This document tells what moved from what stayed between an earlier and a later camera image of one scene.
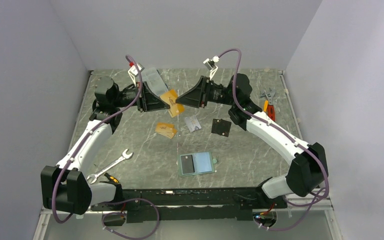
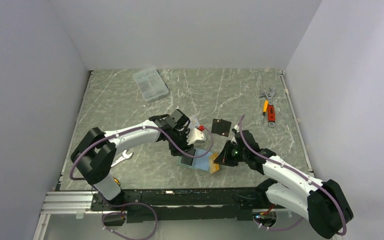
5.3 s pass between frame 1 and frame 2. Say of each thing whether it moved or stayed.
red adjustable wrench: stayed
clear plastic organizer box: stayed
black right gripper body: moved
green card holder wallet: moved
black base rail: stayed
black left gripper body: moved
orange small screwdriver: stayed
